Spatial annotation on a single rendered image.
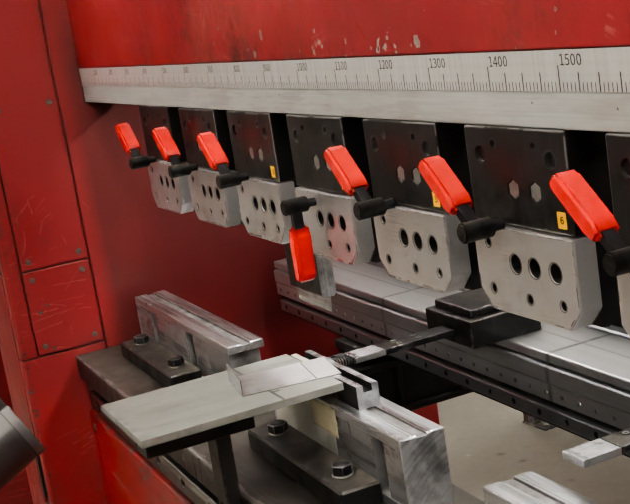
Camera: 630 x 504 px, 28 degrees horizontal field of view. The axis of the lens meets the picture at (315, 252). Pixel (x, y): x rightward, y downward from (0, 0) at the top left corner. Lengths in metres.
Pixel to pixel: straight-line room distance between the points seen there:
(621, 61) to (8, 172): 1.60
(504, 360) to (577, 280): 0.70
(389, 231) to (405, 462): 0.29
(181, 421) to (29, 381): 0.92
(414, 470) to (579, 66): 0.63
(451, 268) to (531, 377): 0.50
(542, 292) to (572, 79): 0.19
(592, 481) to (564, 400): 2.11
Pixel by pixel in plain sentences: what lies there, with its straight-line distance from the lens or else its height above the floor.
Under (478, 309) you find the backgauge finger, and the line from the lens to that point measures 1.68.
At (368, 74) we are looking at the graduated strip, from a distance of 1.26.
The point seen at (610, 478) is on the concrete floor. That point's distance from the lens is 3.73.
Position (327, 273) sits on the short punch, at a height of 1.13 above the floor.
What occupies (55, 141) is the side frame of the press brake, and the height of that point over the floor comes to 1.28.
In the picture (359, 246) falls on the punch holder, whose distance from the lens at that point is 1.36.
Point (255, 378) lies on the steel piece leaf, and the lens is 1.63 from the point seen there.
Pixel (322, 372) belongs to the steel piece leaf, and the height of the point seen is 1.00.
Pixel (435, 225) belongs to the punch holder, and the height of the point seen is 1.24.
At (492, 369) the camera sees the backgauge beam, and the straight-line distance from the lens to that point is 1.74.
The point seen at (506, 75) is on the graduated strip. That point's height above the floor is 1.38.
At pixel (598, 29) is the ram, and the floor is 1.42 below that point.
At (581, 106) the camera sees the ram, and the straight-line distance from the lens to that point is 0.97.
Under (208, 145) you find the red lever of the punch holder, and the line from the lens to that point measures 1.64.
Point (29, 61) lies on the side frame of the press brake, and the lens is 2.36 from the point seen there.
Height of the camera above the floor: 1.47
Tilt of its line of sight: 12 degrees down
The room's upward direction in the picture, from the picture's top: 9 degrees counter-clockwise
